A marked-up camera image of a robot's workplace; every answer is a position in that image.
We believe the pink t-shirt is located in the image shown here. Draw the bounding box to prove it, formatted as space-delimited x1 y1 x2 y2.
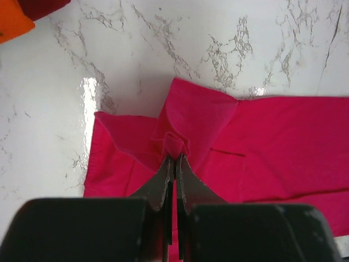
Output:
84 79 348 261

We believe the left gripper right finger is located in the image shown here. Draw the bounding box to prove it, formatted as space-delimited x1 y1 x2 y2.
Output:
176 155 342 261

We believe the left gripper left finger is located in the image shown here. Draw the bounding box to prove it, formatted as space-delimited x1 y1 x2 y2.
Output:
1 157 173 261

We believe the folded dark red t-shirt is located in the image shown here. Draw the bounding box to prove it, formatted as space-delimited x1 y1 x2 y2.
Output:
18 0 71 21

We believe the folded orange t-shirt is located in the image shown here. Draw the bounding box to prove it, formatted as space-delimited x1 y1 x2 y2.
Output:
0 0 35 44

